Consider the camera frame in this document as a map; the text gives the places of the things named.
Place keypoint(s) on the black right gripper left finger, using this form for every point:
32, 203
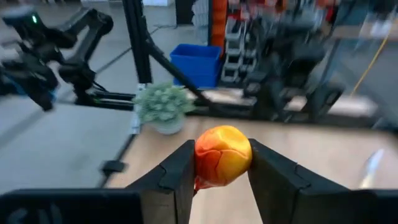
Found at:
109, 208

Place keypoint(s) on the black table clamp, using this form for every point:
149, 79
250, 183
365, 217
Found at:
112, 167

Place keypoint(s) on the blue plastic bin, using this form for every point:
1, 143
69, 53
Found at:
196, 62

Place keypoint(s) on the green artificial plant in pot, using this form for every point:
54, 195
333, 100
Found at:
163, 102

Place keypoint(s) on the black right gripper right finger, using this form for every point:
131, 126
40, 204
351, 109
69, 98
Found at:
311, 208

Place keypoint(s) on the small parts bin rack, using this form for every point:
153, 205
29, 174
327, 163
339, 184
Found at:
236, 46

